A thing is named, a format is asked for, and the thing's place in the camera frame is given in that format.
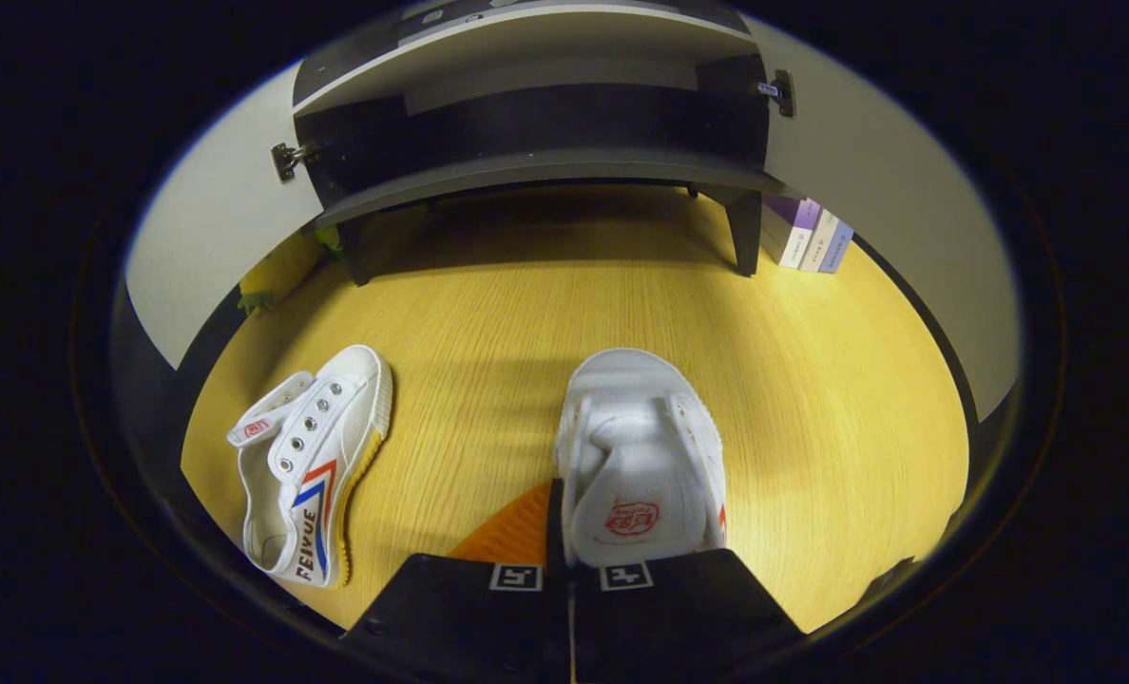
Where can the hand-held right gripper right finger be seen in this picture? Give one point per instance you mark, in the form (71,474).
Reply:
(679,617)

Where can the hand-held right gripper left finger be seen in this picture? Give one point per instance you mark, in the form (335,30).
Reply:
(555,527)

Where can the yellow plush toy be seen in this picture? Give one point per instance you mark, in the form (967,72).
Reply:
(279,271)

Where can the lilac book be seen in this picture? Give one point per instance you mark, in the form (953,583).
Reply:
(837,249)

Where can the white cabinet door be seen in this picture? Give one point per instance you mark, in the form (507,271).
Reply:
(907,190)
(213,209)

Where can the purple and white book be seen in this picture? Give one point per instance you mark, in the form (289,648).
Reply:
(788,228)

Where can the white canvas shoe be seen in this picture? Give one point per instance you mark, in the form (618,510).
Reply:
(636,446)
(336,418)

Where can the white grey shoe cabinet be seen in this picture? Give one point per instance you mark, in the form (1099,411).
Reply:
(526,176)

